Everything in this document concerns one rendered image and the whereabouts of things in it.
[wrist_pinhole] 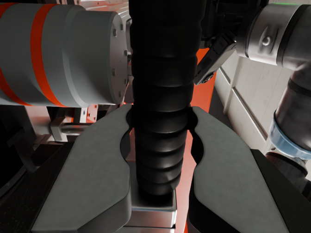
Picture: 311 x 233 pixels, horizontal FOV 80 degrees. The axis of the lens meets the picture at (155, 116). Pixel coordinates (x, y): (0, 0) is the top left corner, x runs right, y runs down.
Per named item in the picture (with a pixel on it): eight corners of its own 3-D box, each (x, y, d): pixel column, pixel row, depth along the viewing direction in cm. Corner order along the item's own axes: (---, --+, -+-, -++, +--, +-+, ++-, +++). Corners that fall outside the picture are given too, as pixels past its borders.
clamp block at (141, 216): (54, 205, 14) (70, 241, 17) (178, 211, 14) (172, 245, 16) (80, 156, 18) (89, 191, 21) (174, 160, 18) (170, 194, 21)
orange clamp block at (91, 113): (59, 117, 53) (73, 123, 62) (87, 118, 53) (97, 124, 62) (63, 94, 55) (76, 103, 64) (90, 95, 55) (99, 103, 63)
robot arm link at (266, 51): (289, 58, 29) (267, 73, 24) (259, 52, 31) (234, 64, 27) (312, 1, 24) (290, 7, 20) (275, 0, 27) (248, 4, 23)
